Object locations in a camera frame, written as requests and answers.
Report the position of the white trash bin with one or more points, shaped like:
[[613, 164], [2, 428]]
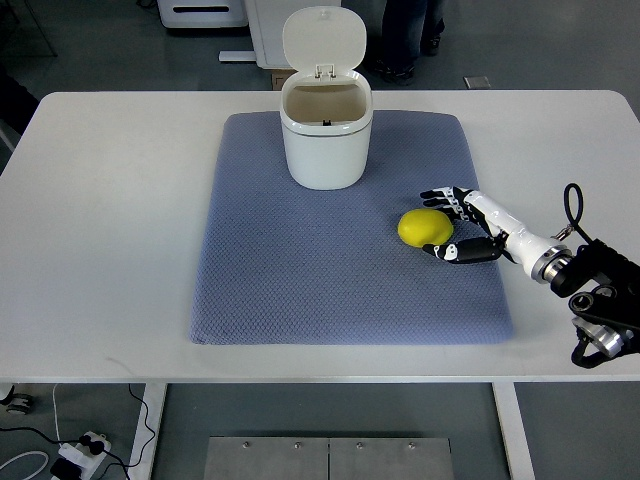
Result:
[[326, 107]]

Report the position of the white cabinet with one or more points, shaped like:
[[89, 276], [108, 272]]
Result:
[[266, 20]]

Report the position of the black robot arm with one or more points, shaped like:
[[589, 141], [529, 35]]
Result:
[[602, 289]]

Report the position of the white table leg right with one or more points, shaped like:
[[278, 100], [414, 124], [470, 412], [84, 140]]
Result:
[[512, 429]]

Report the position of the white table leg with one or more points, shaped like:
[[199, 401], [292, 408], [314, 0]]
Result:
[[512, 429], [146, 437]]

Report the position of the person legs dark trousers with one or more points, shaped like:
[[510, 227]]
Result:
[[410, 29]]

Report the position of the metal floor plate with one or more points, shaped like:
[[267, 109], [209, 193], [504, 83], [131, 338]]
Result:
[[328, 458]]

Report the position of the white machine base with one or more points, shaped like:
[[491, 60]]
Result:
[[175, 14]]

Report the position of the blue quilted mat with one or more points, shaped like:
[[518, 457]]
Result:
[[283, 264]]

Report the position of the white power strip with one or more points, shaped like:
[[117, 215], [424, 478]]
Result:
[[88, 452]]

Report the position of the white table leg left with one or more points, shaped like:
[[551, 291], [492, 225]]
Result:
[[146, 437]]

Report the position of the cardboard box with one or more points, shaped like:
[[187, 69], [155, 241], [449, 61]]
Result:
[[279, 77]]

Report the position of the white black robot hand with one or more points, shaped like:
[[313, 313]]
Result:
[[504, 235]]

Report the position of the yellow lemon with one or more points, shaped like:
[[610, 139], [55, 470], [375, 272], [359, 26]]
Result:
[[424, 226]]

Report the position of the grey floor socket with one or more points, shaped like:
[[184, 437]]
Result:
[[477, 82]]

